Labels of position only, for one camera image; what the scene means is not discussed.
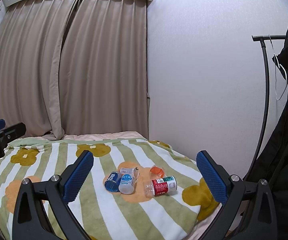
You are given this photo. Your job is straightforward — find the blue plastic cup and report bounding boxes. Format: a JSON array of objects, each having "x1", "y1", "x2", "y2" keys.
[{"x1": 104, "y1": 171, "x2": 122, "y2": 193}]

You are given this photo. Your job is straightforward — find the white plastic cup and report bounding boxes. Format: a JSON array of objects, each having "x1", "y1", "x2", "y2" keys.
[{"x1": 119, "y1": 174, "x2": 136, "y2": 194}]

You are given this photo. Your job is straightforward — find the clear cup with red label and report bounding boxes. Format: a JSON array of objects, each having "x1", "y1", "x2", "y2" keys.
[{"x1": 143, "y1": 176, "x2": 178, "y2": 198}]

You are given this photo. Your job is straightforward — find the orange plastic cup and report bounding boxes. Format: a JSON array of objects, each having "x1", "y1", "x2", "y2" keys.
[{"x1": 149, "y1": 165, "x2": 165, "y2": 178}]

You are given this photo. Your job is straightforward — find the clear cup with white label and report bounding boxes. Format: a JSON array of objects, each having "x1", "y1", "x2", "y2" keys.
[{"x1": 119, "y1": 167, "x2": 140, "y2": 179}]

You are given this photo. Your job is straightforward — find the beige curtain left panel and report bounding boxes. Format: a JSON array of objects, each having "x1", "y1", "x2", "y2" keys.
[{"x1": 0, "y1": 0, "x2": 77, "y2": 140}]

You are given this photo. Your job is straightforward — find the beige curtain panel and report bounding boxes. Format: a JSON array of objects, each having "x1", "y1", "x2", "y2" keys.
[
  {"x1": 0, "y1": 0, "x2": 77, "y2": 140},
  {"x1": 59, "y1": 0, "x2": 148, "y2": 137}
]

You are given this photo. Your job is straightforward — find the green striped flower blanket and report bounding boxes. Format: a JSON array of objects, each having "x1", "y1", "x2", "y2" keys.
[{"x1": 0, "y1": 138, "x2": 220, "y2": 239}]

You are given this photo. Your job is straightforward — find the beige curtain right panel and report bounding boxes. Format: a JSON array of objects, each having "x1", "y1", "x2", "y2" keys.
[{"x1": 59, "y1": 0, "x2": 148, "y2": 137}]

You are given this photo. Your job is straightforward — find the black clothes rack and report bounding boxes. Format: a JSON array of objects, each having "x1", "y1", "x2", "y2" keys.
[{"x1": 244, "y1": 35, "x2": 286, "y2": 181}]

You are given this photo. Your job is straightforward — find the white wire hanger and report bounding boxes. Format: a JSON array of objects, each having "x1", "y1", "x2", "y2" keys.
[{"x1": 269, "y1": 35, "x2": 288, "y2": 101}]

